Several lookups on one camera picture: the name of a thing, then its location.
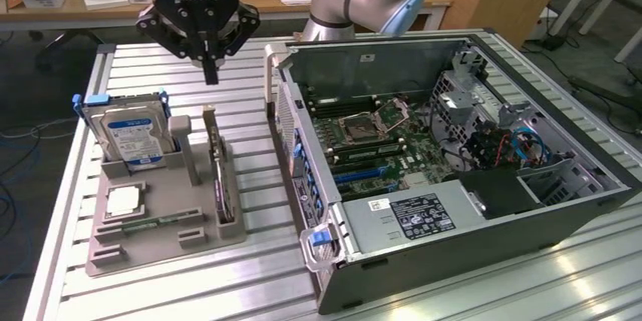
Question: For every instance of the graphics card with metal bracket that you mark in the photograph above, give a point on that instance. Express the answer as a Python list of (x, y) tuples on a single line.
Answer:
[(217, 155)]

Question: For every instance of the black chair base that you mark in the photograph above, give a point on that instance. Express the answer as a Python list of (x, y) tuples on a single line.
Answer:
[(56, 44)]

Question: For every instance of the hard disk with blue caddy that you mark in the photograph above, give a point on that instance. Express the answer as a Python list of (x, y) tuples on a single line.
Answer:
[(133, 137)]

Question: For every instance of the black RAM slot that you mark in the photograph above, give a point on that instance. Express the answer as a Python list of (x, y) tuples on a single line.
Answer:
[(344, 108), (344, 104), (344, 112), (344, 100)]

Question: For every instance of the CPU socket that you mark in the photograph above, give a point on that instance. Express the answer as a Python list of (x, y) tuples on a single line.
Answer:
[(362, 128)]

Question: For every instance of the metal socket cover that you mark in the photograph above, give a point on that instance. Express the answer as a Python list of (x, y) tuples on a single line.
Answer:
[(404, 114)]

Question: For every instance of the labelled RAM stick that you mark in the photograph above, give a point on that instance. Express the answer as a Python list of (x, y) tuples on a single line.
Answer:
[(369, 150)]

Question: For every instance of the gray parts rack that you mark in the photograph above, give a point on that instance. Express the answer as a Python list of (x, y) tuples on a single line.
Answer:
[(166, 193)]

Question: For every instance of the silver CPU chip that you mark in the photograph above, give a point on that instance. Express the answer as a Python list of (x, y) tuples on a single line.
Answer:
[(125, 200)]

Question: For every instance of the blue expansion slot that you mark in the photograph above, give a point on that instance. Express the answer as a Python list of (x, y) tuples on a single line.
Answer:
[(366, 174)]

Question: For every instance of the green motherboard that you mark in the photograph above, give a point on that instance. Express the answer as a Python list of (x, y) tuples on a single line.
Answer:
[(417, 148)]

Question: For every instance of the metal drive cage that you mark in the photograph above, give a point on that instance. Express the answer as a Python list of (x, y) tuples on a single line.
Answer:
[(461, 105)]

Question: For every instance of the green RAM stick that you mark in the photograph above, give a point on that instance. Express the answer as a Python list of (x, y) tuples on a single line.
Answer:
[(150, 221)]

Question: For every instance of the silver chipset heatsink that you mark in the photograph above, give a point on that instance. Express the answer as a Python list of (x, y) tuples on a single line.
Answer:
[(417, 180)]

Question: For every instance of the gray power supply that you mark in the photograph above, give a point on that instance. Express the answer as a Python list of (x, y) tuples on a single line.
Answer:
[(372, 223)]

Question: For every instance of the blue case latch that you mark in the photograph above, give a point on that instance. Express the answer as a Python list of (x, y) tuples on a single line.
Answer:
[(320, 239)]

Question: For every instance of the black floor adapter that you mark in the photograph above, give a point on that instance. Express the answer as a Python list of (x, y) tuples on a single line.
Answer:
[(552, 42)]

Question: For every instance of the black stand base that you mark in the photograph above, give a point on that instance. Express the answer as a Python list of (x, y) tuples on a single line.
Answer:
[(607, 91)]

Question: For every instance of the metal disk bay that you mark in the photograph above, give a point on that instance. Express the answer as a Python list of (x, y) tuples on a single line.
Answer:
[(567, 185)]

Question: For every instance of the black open PC case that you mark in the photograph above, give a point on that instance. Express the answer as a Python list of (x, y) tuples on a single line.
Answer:
[(503, 253)]

